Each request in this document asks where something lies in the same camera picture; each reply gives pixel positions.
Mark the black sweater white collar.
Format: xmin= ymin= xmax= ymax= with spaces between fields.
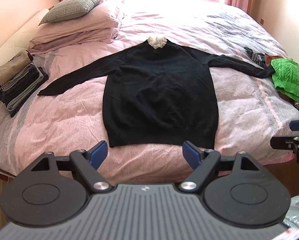
xmin=39 ymin=42 xmax=274 ymax=148

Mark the green knitted garment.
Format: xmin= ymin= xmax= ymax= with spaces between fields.
xmin=271 ymin=58 xmax=299 ymax=103

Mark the striped dark sock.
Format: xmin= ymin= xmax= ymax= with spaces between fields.
xmin=244 ymin=47 xmax=267 ymax=69

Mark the stack of folded clothes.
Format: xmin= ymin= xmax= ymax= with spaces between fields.
xmin=0 ymin=50 xmax=49 ymax=117

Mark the lower pink pillow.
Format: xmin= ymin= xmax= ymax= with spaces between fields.
xmin=27 ymin=27 xmax=120 ymax=55

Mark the pink pillow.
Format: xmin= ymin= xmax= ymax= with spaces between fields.
xmin=27 ymin=27 xmax=120 ymax=55
xmin=29 ymin=2 xmax=124 ymax=48

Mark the white padded headboard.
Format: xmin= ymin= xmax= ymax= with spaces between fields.
xmin=0 ymin=9 xmax=49 ymax=66

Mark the upper pink pillow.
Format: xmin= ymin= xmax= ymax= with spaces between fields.
xmin=29 ymin=2 xmax=124 ymax=48

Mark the grey checked pillow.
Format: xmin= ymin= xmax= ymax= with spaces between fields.
xmin=39 ymin=0 xmax=103 ymax=25

